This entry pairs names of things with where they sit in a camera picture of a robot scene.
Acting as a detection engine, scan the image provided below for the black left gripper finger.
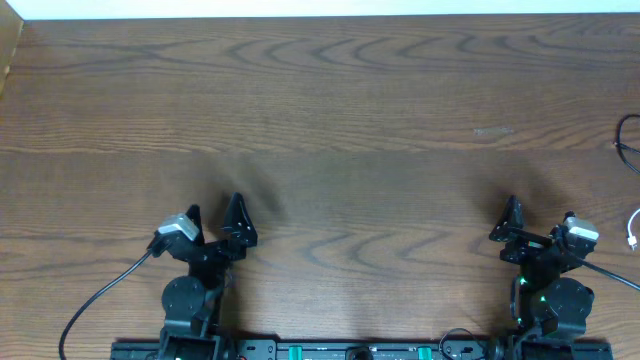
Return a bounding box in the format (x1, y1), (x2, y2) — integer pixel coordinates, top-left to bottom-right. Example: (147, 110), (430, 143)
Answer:
(186, 204), (205, 246)
(222, 192), (258, 248)

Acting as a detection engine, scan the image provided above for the white usb cable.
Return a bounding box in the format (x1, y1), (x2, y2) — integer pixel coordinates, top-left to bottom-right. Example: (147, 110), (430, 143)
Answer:
(626, 207), (640, 251)

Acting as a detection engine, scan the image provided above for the black usb cable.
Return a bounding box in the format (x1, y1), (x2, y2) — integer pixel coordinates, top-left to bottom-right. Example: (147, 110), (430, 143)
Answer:
(613, 113), (640, 176)

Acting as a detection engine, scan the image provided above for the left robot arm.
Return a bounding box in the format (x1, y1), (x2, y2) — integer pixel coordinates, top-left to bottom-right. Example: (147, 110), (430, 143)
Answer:
(147, 192), (258, 359)

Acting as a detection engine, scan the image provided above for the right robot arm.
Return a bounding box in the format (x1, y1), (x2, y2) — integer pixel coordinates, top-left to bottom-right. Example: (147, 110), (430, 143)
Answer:
(489, 195), (599, 341)

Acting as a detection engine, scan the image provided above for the black left camera cable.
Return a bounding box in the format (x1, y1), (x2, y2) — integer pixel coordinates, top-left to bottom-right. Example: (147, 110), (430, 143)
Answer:
(58, 249), (154, 360)

